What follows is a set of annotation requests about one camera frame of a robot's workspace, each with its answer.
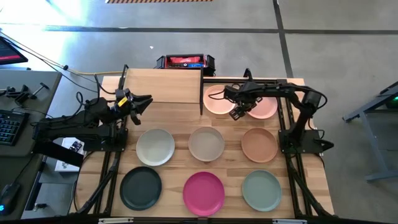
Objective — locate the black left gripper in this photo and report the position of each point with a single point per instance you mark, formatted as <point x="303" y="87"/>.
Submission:
<point x="126" y="104"/>

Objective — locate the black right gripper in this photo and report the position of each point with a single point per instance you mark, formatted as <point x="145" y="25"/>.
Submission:
<point x="250" y="99"/>

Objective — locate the peach plate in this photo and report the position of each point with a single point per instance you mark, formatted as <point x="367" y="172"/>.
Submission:
<point x="217" y="102"/>

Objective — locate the pink plate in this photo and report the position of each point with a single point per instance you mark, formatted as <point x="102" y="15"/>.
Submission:
<point x="264" y="109"/>

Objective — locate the light grey plate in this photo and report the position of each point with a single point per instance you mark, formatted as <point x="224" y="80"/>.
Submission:
<point x="155" y="147"/>

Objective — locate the beige plate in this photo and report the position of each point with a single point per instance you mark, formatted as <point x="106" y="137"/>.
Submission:
<point x="206" y="144"/>

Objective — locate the terracotta plate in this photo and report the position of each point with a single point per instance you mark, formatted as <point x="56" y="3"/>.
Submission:
<point x="259" y="145"/>

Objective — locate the dark green plate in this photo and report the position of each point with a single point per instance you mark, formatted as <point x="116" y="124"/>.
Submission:
<point x="140" y="188"/>

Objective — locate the sage green plate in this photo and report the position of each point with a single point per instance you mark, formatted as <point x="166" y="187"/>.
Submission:
<point x="261" y="190"/>

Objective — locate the magenta plate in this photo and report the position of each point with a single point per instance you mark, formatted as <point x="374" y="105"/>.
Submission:
<point x="203" y="193"/>

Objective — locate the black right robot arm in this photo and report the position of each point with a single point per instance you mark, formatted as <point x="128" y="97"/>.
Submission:
<point x="289" y="91"/>

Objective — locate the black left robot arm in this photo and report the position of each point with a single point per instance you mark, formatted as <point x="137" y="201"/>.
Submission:
<point x="77" y="129"/>

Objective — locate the red and black toolbox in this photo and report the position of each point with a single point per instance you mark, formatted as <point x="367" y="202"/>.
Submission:
<point x="185" y="60"/>

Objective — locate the black angled panel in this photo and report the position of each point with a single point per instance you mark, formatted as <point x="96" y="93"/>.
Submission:
<point x="59" y="154"/>

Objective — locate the white cardboard box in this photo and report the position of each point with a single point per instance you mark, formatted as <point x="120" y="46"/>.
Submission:
<point x="63" y="165"/>

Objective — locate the grey side desk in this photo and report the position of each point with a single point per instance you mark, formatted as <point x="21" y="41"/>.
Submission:
<point x="38" y="107"/>

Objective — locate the black desk clamp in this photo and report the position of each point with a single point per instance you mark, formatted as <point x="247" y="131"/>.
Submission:
<point x="20" y="95"/>

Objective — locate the grey cabinet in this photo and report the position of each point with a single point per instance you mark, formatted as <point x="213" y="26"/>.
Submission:
<point x="53" y="199"/>

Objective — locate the black backlit keyboard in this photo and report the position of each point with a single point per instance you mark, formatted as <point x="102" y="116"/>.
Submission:
<point x="11" y="127"/>

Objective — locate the desk computer monitor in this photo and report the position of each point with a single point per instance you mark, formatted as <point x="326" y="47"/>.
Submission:
<point x="9" y="53"/>

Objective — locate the small black adapter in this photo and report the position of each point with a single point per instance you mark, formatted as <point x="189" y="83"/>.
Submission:
<point x="40" y="206"/>

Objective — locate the grey workbench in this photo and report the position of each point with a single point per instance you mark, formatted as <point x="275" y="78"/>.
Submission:
<point x="374" y="140"/>

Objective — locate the black device with green light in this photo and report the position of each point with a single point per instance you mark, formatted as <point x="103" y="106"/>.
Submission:
<point x="392" y="101"/>

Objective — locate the black computer mouse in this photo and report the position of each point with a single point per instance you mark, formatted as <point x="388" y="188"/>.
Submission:
<point x="8" y="197"/>

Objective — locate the black aluminium frame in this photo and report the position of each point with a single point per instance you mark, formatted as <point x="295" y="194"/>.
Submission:
<point x="214" y="81"/>
<point x="101" y="186"/>

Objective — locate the black camera bracket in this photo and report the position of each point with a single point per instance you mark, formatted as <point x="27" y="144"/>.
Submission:
<point x="247" y="74"/>

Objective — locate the white metal bracket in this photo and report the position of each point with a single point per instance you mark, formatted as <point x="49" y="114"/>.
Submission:
<point x="115" y="220"/>
<point x="289" y="221"/>

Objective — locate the black table edge rail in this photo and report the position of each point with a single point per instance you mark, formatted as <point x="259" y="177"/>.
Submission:
<point x="174" y="221"/>

